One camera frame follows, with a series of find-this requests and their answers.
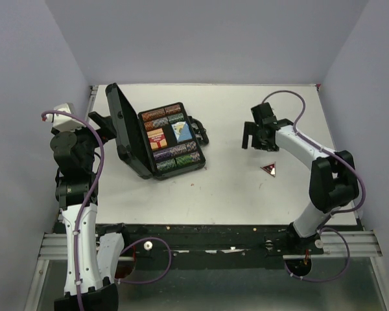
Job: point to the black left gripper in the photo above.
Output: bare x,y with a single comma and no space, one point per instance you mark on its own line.
107,129

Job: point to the black mounting rail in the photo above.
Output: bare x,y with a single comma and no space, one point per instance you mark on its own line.
210,247

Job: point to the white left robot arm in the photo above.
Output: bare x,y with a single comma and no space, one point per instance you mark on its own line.
78,150

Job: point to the green blue chip row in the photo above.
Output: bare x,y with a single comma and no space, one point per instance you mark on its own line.
178,162

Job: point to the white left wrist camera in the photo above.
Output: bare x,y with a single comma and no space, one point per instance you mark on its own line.
64,123

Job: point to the red triangular plaque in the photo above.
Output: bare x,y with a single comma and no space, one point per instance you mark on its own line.
270,169

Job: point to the red playing card deck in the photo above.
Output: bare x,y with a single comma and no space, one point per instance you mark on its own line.
157,139

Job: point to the aluminium frame rail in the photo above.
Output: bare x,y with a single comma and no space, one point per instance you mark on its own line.
361,244

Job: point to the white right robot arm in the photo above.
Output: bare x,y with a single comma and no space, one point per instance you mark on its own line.
333,183

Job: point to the blue green poker chip stack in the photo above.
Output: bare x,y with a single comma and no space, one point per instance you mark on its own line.
178,117

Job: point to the blue playing card deck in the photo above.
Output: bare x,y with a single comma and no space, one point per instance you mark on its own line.
180,132

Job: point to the purple chip row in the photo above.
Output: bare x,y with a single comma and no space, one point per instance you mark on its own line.
175,151

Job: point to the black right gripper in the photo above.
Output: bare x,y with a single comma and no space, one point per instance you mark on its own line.
250,128

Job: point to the black poker chip case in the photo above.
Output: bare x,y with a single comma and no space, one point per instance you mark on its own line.
132,142

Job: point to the brown white poker chip stack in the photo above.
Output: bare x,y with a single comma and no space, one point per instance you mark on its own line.
156,123

